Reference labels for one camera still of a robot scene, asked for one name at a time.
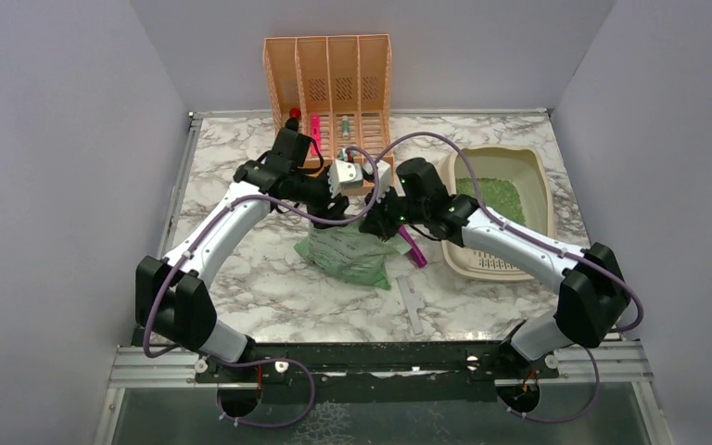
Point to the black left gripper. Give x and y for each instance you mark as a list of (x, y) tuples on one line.
[(336, 211)]

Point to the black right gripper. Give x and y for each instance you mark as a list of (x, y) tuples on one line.
[(375, 222)]

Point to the green litter bag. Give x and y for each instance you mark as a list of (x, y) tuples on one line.
[(350, 255)]

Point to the purple litter scoop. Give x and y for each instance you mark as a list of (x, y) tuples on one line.
[(414, 253)]

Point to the beige litter box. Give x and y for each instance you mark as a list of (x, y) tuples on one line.
[(513, 182)]

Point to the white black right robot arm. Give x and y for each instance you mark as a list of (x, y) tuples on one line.
[(587, 281)]

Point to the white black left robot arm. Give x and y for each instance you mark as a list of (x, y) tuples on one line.
[(172, 298)]

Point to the green white glue stick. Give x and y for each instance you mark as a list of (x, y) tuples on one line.
[(345, 127)]

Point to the red and black stamp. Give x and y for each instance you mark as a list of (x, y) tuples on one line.
[(294, 119)]

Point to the orange plastic file organizer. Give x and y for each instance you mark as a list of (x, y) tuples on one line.
[(333, 76)]

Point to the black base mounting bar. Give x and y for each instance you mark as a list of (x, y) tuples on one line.
[(287, 373)]

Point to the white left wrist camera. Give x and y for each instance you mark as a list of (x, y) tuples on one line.
[(344, 176)]

